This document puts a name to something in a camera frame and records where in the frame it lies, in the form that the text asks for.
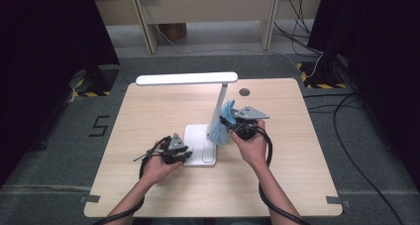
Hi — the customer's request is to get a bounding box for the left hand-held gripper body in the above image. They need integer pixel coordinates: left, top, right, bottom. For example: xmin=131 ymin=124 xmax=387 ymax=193
xmin=160 ymin=132 xmax=189 ymax=165

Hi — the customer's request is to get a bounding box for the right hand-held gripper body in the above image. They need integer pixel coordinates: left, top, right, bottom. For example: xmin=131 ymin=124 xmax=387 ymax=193
xmin=231 ymin=105 xmax=270 ymax=141

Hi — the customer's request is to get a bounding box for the blue striped cloth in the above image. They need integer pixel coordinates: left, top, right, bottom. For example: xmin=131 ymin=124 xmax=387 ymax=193
xmin=207 ymin=99 xmax=238 ymax=146

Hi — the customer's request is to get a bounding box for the white desk lamp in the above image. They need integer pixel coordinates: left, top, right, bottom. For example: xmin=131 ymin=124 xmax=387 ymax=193
xmin=135 ymin=71 xmax=239 ymax=169

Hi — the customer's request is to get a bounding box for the person's left hand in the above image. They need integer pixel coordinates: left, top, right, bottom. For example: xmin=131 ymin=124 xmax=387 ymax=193
xmin=141 ymin=145 xmax=183 ymax=186

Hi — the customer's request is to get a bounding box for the person's right hand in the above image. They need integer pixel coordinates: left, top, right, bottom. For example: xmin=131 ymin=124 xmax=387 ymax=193
xmin=230 ymin=119 xmax=267 ymax=169

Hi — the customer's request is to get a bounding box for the black stand base striped tape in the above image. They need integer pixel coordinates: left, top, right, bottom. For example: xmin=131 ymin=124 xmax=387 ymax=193
xmin=295 ymin=59 xmax=349 ymax=90
xmin=68 ymin=64 xmax=121 ymax=99

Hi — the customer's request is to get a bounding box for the grey tape piece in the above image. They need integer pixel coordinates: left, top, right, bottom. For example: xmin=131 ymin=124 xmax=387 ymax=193
xmin=326 ymin=195 xmax=352 ymax=209
xmin=79 ymin=194 xmax=101 ymax=204

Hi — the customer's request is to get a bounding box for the brown cardboard box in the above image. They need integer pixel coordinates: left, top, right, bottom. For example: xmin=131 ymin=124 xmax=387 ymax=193
xmin=157 ymin=22 xmax=188 ymax=43

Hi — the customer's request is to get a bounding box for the beige wooden desk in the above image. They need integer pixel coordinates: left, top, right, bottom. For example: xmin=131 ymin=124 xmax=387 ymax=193
xmin=88 ymin=0 xmax=326 ymax=56

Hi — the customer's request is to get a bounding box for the black curtain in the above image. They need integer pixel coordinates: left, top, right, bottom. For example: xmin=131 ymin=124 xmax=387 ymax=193
xmin=306 ymin=0 xmax=420 ymax=190
xmin=0 ymin=0 xmax=121 ymax=188

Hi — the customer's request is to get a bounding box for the left hand-held gripper cable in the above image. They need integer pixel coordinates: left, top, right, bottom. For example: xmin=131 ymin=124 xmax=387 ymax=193
xmin=92 ymin=135 xmax=173 ymax=225

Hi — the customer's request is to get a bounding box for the hand-held gripper cable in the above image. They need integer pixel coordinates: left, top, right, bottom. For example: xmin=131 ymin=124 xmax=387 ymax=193
xmin=92 ymin=135 xmax=173 ymax=225
xmin=256 ymin=125 xmax=312 ymax=225

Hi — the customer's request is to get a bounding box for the right hand-held gripper cable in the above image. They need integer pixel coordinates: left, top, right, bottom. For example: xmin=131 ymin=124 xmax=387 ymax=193
xmin=256 ymin=125 xmax=312 ymax=225

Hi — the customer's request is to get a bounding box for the white floor cable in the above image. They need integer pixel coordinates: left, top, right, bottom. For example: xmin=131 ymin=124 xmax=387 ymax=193
xmin=140 ymin=0 xmax=325 ymax=79

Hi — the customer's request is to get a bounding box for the bundle of black cables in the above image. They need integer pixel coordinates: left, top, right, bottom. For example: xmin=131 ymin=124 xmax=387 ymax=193
xmin=272 ymin=0 xmax=324 ymax=56

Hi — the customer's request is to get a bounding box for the long black floor cable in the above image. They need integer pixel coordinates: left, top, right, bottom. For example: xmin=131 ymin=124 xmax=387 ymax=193
xmin=332 ymin=92 xmax=405 ymax=225

